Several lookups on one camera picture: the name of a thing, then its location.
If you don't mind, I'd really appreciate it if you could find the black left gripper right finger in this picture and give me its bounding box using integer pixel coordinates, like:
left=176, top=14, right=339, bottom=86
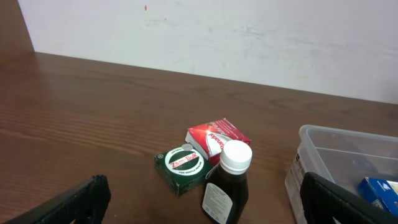
left=300, top=172, right=397, bottom=224

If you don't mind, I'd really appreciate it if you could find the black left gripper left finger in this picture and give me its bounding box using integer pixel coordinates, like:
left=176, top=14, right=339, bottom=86
left=6, top=175, right=111, bottom=224

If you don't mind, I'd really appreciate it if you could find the dark syrup bottle white cap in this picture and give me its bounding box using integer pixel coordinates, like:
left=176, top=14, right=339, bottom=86
left=201, top=140, right=252, bottom=224

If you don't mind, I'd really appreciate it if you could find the green Zam-Buk box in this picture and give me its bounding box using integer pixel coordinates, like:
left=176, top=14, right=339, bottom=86
left=154, top=144, right=213, bottom=197

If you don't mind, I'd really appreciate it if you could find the red medicine box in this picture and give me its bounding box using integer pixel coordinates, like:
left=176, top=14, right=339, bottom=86
left=185, top=118, right=251, bottom=166

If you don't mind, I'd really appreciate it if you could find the clear plastic container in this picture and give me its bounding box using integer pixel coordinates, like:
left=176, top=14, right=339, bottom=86
left=285, top=125, right=397, bottom=224

